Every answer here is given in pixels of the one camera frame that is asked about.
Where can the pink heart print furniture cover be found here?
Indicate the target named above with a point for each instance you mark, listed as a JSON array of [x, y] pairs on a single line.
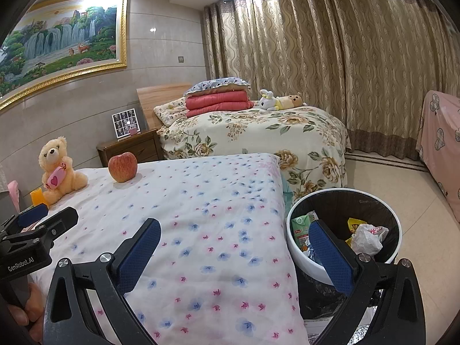
[[440, 133]]

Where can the white plastic bag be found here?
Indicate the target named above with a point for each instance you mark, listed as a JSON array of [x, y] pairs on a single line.
[[368, 239]]

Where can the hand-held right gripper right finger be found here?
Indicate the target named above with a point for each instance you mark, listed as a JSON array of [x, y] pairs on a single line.
[[330, 258]]

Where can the white bunny plush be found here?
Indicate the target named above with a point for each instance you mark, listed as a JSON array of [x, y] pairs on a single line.
[[267, 101]]

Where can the person's left hand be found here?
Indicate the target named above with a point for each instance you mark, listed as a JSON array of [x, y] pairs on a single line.
[[35, 302]]

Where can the wooden nightstand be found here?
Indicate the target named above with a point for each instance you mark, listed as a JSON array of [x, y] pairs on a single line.
[[133, 149]]

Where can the small pink holder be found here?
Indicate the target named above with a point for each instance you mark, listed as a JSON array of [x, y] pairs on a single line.
[[133, 130]]

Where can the yellow plush toy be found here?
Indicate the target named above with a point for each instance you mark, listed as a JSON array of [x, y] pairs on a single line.
[[291, 101]]

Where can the orange foam fruit net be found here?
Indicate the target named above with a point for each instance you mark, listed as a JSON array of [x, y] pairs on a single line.
[[37, 197]]

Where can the yellow snack packet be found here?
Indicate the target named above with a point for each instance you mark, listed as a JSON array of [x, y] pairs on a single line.
[[354, 224]]

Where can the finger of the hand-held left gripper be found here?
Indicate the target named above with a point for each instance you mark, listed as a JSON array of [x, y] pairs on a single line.
[[32, 215], [59, 221]]

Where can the beige patterned curtain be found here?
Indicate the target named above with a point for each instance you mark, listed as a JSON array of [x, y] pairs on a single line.
[[323, 61]]

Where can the white trash bin black liner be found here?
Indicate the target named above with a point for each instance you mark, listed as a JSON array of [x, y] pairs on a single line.
[[298, 255]]

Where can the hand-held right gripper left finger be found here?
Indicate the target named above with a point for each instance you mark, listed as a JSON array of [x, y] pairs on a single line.
[[138, 255]]

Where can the folded red blanket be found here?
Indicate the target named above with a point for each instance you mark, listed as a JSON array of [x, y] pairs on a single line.
[[219, 103]]

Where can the floral bed quilt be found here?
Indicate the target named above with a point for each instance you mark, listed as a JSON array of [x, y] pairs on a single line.
[[251, 136]]

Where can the white flower print blanket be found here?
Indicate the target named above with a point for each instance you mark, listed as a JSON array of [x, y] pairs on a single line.
[[201, 215]]

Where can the black and white photo frame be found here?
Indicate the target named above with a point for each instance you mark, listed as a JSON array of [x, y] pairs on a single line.
[[122, 122]]

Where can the red apple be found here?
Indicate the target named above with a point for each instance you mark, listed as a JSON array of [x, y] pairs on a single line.
[[123, 167]]

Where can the green milk carton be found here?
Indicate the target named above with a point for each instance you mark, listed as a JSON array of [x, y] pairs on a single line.
[[302, 231]]

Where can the cream teddy bear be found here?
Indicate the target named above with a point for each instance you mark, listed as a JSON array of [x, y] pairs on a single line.
[[57, 161]]

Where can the pink cloth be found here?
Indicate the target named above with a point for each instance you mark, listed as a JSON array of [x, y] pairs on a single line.
[[14, 194]]

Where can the floral pillow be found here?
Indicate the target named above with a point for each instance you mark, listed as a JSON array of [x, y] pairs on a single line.
[[169, 111]]

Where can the gold framed landscape painting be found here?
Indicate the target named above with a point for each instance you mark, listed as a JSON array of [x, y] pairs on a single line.
[[54, 39]]

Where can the blue spotted white pillow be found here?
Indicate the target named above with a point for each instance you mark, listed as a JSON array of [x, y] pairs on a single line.
[[215, 85]]

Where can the wooden bed headboard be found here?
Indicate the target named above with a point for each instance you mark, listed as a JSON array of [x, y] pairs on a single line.
[[158, 95]]

